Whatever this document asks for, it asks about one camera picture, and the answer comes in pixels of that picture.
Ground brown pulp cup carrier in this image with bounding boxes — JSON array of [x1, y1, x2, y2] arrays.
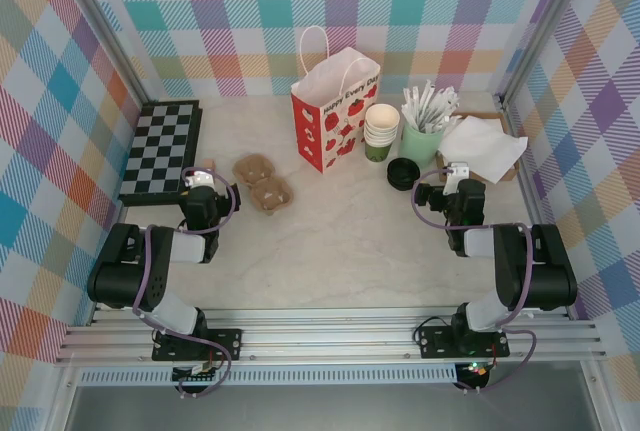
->
[[232, 153, 295, 212]]

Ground black plastic cup lid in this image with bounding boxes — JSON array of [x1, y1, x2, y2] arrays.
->
[[386, 168, 419, 192], [387, 156, 421, 185], [386, 164, 421, 188]]

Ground red white paper bag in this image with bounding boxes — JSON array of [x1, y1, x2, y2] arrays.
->
[[290, 25, 382, 176]]

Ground brown cardboard napkin box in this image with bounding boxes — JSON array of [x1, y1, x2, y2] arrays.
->
[[433, 110, 521, 183]]

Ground white paper napkin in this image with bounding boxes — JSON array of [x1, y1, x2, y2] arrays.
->
[[437, 115, 530, 185]]

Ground black white chess board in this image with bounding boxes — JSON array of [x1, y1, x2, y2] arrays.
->
[[118, 99, 204, 208]]

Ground mint green straw holder cup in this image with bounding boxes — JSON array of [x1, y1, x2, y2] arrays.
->
[[399, 118, 444, 171]]

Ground paper wrapped straw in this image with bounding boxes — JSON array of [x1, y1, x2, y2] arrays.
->
[[428, 86, 451, 131], [437, 113, 465, 133], [434, 98, 462, 132], [422, 79, 435, 130], [432, 90, 459, 131], [409, 85, 425, 128], [402, 86, 419, 127]]

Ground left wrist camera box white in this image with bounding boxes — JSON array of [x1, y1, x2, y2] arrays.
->
[[184, 168, 219, 192]]

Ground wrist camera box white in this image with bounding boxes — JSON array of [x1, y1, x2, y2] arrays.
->
[[444, 163, 471, 195], [184, 168, 219, 192]]

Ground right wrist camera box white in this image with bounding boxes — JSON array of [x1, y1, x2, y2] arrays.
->
[[444, 163, 471, 195]]

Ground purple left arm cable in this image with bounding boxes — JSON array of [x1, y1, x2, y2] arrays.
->
[[130, 166, 239, 400]]

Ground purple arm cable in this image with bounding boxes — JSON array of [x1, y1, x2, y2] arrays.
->
[[410, 165, 539, 395], [130, 166, 239, 400]]

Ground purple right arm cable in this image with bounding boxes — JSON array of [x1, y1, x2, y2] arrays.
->
[[410, 165, 539, 395]]

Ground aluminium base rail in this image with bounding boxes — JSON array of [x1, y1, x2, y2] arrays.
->
[[53, 306, 609, 368]]

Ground white slotted cable duct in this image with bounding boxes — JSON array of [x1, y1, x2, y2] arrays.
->
[[77, 369, 459, 386]]

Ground aluminium frame post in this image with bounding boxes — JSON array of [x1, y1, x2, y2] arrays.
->
[[497, 0, 594, 102], [59, 0, 161, 107]]

